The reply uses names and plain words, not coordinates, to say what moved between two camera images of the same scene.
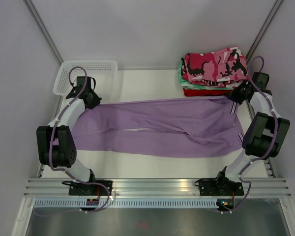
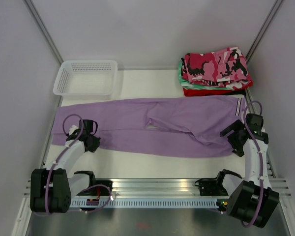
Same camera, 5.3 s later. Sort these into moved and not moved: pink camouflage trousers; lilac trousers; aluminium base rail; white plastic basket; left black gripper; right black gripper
Moved: right black gripper; left black gripper
Not moved: lilac trousers; white plastic basket; pink camouflage trousers; aluminium base rail
